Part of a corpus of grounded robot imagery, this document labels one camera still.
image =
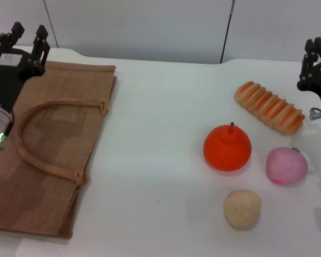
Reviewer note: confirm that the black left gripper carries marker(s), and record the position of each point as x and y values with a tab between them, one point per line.
5	80

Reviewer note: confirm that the brown woven handbag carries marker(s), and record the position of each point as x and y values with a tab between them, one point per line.
69	80

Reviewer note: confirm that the orange striped bread loaf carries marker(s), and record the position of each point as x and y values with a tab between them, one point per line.
270	107

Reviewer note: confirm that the pink toy peach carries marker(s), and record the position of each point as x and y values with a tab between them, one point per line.
286	166

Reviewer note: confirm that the orange toy fruit with stem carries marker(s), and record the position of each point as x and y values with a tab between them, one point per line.
227	150

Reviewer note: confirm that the beige round toy bun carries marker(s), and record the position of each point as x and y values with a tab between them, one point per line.
242	210

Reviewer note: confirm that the dark wall seam strip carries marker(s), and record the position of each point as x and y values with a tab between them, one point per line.
227	29
51	24

